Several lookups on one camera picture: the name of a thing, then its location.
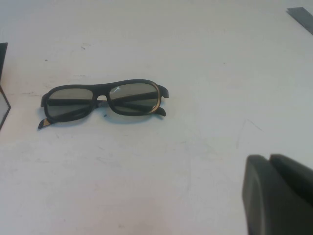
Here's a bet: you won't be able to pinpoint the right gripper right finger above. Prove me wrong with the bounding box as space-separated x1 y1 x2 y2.
270 153 313 208

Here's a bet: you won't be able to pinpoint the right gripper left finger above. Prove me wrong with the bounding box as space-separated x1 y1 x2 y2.
242 154 313 235

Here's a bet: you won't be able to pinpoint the black frame sunglasses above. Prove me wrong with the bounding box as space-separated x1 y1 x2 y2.
37 78 170 130

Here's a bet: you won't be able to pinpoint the black glasses case printed side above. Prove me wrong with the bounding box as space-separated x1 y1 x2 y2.
0 42 12 132

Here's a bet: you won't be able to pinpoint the grey flat strip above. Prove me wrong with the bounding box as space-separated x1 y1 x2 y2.
287 7 313 28

